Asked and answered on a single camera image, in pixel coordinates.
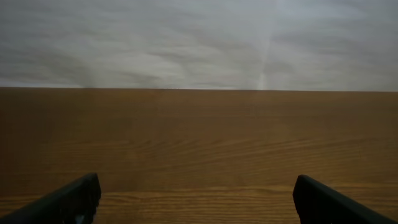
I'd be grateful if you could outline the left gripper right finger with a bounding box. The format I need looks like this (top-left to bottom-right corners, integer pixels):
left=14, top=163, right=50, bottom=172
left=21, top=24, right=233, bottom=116
left=292, top=174, right=398, bottom=224

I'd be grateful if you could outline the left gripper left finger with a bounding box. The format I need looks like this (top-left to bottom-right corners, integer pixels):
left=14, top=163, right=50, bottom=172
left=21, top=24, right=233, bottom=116
left=0, top=172, right=102, bottom=224

